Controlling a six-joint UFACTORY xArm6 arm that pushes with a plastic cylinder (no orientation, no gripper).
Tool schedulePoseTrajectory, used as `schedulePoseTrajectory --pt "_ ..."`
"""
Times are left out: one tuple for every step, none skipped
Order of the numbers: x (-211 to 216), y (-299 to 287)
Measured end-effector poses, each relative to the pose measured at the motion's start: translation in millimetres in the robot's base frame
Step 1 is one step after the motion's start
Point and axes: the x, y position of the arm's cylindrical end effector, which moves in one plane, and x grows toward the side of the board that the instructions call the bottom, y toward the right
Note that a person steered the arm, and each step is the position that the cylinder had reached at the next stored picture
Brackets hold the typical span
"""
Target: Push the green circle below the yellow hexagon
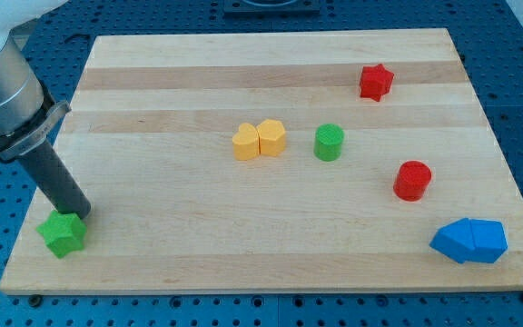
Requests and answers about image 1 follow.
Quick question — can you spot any dark mounting plate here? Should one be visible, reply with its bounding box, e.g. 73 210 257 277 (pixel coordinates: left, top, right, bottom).
221 0 321 18

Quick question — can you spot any red star block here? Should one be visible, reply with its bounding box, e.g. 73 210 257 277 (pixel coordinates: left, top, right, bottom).
359 64 394 102

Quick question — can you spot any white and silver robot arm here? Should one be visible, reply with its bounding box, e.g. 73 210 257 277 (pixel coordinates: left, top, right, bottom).
0 0 70 163

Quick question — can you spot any yellow heart block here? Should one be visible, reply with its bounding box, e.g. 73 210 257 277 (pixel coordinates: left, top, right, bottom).
232 123 260 161

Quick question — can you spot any blue triangle block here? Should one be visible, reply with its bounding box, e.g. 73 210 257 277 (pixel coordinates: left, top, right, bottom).
429 218 475 263

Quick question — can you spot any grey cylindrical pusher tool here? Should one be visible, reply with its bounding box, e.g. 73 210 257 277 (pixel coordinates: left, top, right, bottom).
17 140 92 219

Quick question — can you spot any light wooden board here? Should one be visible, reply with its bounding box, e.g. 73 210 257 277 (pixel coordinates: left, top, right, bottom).
0 28 523 295

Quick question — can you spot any blue pentagon block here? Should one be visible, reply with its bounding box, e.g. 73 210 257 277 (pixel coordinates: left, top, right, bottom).
469 219 508 263

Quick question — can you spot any red cylinder block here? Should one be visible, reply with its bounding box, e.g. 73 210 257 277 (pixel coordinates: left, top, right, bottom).
393 161 432 202

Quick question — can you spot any green cylinder block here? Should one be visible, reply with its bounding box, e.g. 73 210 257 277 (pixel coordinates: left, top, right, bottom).
313 124 344 162

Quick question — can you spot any green star block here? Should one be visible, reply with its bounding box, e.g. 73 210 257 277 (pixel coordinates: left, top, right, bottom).
35 210 87 259

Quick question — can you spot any yellow hexagon block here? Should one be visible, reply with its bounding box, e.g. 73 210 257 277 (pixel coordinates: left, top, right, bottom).
257 119 286 156

